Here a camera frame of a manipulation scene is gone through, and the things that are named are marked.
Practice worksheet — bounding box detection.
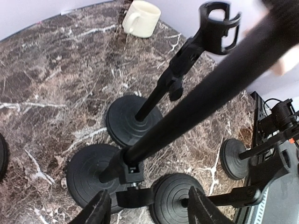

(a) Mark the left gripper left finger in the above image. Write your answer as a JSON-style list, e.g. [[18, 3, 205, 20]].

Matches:
[[73, 190, 110, 224]]

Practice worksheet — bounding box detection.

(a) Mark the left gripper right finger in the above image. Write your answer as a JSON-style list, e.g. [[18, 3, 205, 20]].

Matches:
[[187, 187, 233, 224]]

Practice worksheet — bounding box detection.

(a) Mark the black mic stand cream mic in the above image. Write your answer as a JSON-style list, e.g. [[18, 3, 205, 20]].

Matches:
[[67, 0, 299, 208]]

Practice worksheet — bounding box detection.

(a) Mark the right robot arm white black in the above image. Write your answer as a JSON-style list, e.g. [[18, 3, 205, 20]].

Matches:
[[248, 92, 299, 224]]

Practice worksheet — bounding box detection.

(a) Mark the beige mug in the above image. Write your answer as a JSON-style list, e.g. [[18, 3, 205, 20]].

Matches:
[[122, 0, 161, 38]]

